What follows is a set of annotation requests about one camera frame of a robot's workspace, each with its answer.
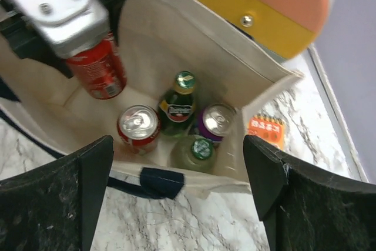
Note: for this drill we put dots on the white round drawer box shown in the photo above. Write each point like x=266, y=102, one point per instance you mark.
x=284, y=28

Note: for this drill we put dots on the green Perrier bottle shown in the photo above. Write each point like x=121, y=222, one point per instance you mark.
x=177, y=106

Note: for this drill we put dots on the red cola can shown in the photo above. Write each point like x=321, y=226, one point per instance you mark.
x=100, y=69
x=138, y=127

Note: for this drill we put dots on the orange spiral notebook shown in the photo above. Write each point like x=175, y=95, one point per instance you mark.
x=269, y=128

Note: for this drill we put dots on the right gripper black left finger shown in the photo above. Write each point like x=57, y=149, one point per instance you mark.
x=56, y=206

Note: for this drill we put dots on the purple Fanta can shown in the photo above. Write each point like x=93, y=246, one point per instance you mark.
x=214, y=121

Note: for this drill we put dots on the beige canvas tote bag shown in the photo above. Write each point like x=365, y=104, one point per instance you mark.
x=157, y=38

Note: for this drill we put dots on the clear Chang bottle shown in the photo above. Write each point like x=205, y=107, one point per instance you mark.
x=194, y=153

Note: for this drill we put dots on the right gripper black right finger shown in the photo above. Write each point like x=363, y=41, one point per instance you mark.
x=304, y=207

